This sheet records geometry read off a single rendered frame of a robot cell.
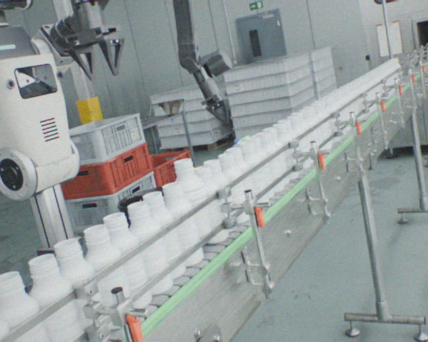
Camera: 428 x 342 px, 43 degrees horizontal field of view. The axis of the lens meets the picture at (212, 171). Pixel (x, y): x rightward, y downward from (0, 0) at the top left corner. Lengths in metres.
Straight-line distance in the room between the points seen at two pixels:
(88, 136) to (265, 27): 8.76
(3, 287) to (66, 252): 0.12
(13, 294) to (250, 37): 11.52
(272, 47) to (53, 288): 11.30
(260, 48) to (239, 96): 4.17
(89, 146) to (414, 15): 3.47
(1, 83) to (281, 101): 6.45
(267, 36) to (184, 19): 10.32
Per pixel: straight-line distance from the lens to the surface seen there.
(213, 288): 1.10
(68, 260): 0.84
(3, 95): 1.57
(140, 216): 0.96
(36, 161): 1.59
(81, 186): 3.72
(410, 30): 5.73
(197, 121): 8.49
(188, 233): 1.07
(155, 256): 0.97
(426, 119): 5.81
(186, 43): 1.72
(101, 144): 3.56
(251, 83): 7.90
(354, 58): 11.52
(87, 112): 11.36
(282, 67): 7.72
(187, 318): 1.02
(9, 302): 0.77
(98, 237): 0.88
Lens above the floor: 1.39
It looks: 12 degrees down
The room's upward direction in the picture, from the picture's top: 12 degrees counter-clockwise
